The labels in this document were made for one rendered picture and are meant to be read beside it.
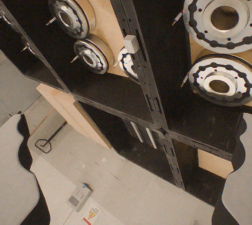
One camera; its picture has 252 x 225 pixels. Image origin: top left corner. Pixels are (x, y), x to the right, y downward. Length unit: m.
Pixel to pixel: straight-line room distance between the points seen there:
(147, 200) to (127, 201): 0.34
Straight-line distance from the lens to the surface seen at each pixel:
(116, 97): 0.45
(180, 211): 3.42
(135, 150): 0.81
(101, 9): 0.39
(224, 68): 0.29
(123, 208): 3.53
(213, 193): 0.73
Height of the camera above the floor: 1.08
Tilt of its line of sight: 25 degrees down
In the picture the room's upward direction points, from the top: 143 degrees counter-clockwise
